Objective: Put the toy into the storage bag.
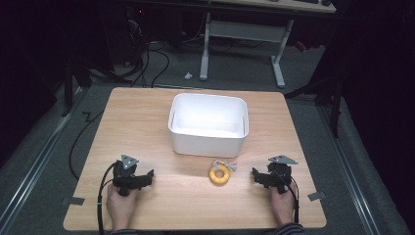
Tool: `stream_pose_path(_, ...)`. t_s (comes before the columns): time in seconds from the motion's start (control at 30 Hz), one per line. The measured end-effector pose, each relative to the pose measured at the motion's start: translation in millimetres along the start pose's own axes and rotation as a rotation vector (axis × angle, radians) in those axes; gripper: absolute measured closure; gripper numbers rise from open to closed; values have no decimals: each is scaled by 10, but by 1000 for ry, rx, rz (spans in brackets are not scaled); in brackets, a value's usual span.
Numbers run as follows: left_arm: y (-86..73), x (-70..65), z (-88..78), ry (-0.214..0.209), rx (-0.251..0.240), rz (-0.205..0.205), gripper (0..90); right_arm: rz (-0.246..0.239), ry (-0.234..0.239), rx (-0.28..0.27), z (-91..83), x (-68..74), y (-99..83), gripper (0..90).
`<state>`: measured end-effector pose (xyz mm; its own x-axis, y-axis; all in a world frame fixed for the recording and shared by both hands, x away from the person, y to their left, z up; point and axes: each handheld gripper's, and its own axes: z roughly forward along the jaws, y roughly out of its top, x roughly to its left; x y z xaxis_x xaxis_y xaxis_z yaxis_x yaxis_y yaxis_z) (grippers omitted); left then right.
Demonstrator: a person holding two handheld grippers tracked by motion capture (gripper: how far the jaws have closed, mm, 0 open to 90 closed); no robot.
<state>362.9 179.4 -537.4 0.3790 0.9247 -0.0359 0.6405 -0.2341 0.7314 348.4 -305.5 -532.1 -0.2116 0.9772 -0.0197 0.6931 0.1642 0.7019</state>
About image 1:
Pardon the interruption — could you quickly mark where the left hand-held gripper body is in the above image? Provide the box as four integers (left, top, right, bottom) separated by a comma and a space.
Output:
112, 154, 146, 198

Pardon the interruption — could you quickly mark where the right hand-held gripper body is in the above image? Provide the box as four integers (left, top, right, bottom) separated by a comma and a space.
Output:
264, 154, 294, 196

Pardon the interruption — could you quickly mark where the yellow ring toy with ribbons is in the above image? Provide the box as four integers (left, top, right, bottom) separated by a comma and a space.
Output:
208, 159, 238, 187

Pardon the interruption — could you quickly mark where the white plastic storage bin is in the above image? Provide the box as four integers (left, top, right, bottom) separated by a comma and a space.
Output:
167, 92, 251, 159

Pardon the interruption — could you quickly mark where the person's right hand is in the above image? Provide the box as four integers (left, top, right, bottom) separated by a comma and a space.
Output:
269, 180, 300, 227

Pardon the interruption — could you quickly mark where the person's left hand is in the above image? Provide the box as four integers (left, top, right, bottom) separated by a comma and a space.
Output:
105, 184, 139, 232

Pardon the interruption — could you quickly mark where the black metal stand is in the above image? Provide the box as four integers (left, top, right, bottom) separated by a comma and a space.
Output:
60, 55, 133, 118
283, 72, 346, 139

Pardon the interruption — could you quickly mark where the white-legged desk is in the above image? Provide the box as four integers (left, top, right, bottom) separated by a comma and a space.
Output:
199, 0, 338, 89

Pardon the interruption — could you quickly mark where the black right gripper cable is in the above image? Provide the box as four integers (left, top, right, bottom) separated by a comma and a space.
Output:
275, 169, 300, 225

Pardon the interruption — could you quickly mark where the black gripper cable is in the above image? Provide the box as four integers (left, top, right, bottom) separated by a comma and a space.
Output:
275, 169, 300, 225
96, 162, 117, 235

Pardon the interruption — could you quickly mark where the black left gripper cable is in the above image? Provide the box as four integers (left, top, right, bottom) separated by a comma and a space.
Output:
96, 162, 117, 235

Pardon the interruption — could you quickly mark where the black floor cable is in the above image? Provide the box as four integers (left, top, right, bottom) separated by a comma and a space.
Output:
68, 110, 105, 181

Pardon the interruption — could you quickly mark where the aluminium floor rail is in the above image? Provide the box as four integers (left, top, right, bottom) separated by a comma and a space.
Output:
0, 87, 88, 231
316, 103, 383, 235

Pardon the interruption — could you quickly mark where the bundle of black cables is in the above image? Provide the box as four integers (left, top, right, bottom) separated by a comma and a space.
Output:
121, 8, 171, 88

